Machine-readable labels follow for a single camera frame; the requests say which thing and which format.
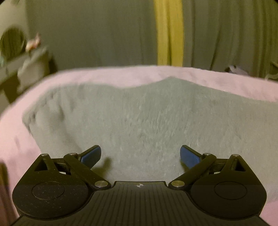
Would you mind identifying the grey sweatpants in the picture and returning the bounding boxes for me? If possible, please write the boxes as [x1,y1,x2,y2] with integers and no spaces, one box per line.
[23,78,277,201]

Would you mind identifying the pink bed blanket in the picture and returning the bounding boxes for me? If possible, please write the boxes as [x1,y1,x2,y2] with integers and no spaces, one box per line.
[1,66,277,225]

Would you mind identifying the small pink figurine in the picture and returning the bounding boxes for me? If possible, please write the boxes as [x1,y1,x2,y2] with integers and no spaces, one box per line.
[25,33,41,52]

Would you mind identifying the round mirror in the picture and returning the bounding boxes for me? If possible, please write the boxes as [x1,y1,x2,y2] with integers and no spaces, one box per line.
[1,26,26,62]

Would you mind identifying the yellow curtain strip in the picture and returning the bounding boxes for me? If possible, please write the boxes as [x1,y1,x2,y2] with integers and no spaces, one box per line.
[153,0,185,67]

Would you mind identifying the grey chair cushion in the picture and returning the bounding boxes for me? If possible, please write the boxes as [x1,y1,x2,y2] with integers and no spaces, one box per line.
[17,47,50,93]

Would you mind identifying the grey curtain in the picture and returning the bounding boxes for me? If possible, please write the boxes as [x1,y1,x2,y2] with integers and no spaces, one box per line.
[26,1,277,78]

